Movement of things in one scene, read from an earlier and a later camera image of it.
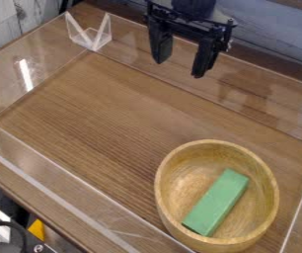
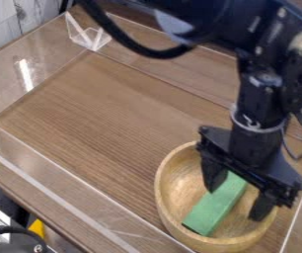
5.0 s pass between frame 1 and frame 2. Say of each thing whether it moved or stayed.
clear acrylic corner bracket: stayed
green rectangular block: stayed
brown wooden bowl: stayed
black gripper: moved
